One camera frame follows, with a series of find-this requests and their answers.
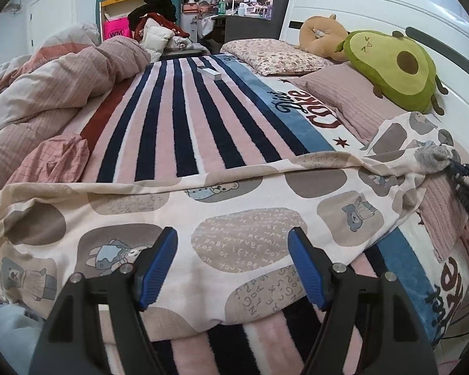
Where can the floral pillow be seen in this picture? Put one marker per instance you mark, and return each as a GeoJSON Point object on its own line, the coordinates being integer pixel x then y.
{"type": "Point", "coordinates": [273, 56]}

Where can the pink checked cloth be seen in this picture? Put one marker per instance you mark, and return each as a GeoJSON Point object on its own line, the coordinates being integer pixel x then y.
{"type": "Point", "coordinates": [50, 160]}

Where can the light blue folded cloth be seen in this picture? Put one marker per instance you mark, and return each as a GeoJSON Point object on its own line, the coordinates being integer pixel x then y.
{"type": "Point", "coordinates": [8, 336]}

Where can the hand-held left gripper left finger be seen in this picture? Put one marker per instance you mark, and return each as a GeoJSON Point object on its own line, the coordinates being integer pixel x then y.
{"type": "Point", "coordinates": [160, 265]}

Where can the white puffer jacket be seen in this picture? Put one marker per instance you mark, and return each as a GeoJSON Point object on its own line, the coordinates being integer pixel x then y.
{"type": "Point", "coordinates": [156, 41]}

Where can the pile of black clothes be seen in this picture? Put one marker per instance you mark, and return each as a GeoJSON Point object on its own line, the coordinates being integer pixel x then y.
{"type": "Point", "coordinates": [160, 7]}

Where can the pink and grey duvet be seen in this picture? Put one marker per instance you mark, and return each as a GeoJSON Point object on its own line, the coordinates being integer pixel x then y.
{"type": "Point", "coordinates": [62, 86]}

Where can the green avocado plush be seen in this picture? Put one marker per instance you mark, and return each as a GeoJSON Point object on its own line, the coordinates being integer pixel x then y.
{"type": "Point", "coordinates": [379, 62]}

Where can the striped plush blanket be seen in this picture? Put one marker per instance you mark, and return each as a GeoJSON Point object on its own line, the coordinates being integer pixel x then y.
{"type": "Point", "coordinates": [187, 117]}

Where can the cream bear print pants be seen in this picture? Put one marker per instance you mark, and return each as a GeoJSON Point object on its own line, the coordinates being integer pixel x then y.
{"type": "Point", "coordinates": [234, 211]}

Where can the white bed headboard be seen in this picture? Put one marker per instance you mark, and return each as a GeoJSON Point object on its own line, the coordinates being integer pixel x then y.
{"type": "Point", "coordinates": [359, 7]}

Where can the red garment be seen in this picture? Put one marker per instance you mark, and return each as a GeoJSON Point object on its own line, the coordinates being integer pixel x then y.
{"type": "Point", "coordinates": [156, 18]}

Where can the small white box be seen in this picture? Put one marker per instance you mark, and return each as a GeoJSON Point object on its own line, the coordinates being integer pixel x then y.
{"type": "Point", "coordinates": [209, 73]}

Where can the pink shopping bag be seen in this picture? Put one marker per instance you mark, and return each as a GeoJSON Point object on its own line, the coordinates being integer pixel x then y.
{"type": "Point", "coordinates": [117, 29]}

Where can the pink ribbed pillow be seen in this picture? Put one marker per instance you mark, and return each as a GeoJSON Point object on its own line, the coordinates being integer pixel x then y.
{"type": "Point", "coordinates": [344, 93]}

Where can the white door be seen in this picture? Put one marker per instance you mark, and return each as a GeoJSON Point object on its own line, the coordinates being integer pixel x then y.
{"type": "Point", "coordinates": [50, 15]}

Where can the dark desk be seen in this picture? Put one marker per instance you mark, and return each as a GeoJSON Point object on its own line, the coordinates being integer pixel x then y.
{"type": "Point", "coordinates": [250, 29]}

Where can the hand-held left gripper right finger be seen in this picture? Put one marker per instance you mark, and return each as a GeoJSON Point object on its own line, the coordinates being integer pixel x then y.
{"type": "Point", "coordinates": [308, 269]}

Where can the clutter of cosmetics bottles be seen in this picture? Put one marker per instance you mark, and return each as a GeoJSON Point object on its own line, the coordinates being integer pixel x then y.
{"type": "Point", "coordinates": [242, 6]}

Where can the orange plush toy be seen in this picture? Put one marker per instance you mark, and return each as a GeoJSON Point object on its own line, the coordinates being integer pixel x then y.
{"type": "Point", "coordinates": [328, 47]}

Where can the yellow cabinet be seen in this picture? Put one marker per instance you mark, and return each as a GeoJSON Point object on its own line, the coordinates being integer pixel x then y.
{"type": "Point", "coordinates": [121, 2]}

